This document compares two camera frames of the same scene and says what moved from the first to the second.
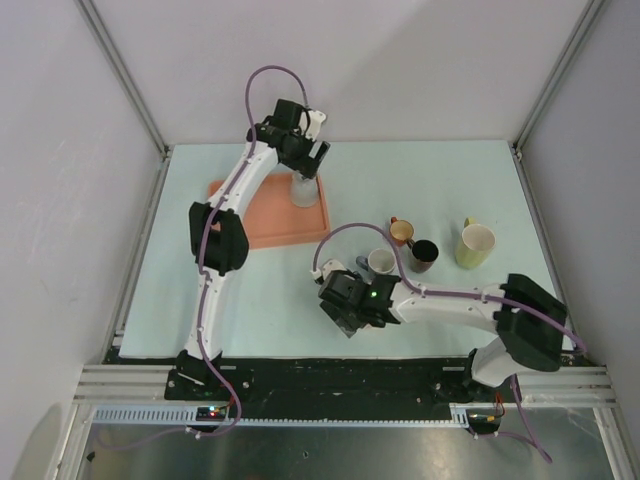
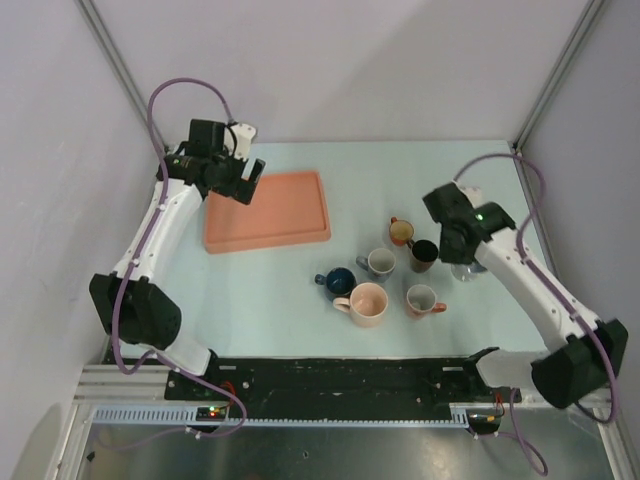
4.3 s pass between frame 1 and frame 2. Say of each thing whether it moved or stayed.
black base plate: stayed
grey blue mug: stayed
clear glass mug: moved
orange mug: stayed
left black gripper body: moved
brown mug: stayed
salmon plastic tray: stayed
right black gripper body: moved
